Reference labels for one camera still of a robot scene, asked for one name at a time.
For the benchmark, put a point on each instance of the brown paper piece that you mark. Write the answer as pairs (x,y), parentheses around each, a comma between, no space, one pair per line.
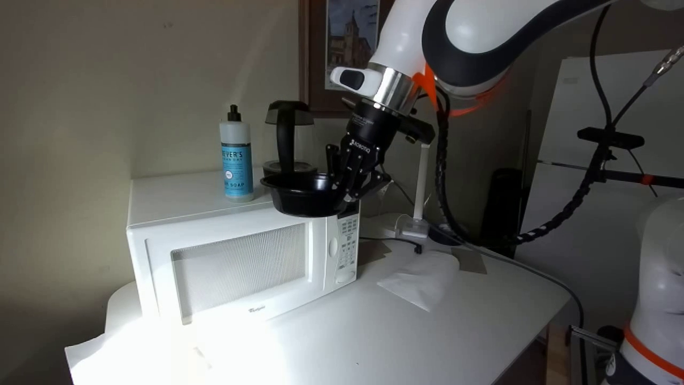
(472,261)

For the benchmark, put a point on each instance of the white paper towel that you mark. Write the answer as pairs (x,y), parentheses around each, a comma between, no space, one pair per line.
(419,285)

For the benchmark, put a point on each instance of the aluminium profile frame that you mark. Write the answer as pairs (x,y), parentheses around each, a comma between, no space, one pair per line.
(588,350)

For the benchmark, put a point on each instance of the white desk lamp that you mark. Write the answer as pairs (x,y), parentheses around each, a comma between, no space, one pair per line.
(422,178)

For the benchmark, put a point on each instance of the brown framed wall picture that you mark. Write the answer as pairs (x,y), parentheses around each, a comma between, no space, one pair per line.
(313,56)

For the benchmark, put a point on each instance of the black rectangular box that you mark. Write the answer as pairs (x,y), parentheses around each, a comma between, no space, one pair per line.
(505,214)

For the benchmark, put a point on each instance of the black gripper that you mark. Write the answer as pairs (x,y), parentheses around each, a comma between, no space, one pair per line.
(364,139)

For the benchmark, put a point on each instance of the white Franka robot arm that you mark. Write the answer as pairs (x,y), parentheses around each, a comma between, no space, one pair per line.
(483,28)

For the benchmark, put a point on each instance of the black glass electric kettle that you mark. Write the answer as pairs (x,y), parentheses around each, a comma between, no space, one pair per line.
(289,135)

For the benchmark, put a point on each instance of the white microwave oven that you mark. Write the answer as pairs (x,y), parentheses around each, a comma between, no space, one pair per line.
(152,214)

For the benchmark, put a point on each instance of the black camera on stand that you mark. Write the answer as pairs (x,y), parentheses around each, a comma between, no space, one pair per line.
(609,137)

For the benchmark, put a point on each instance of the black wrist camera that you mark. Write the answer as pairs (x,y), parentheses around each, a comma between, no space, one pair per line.
(418,130)

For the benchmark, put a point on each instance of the blue label soap bottle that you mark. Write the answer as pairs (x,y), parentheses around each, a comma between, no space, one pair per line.
(236,168)

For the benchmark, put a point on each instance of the large white panel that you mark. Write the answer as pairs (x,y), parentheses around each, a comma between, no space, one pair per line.
(563,107)

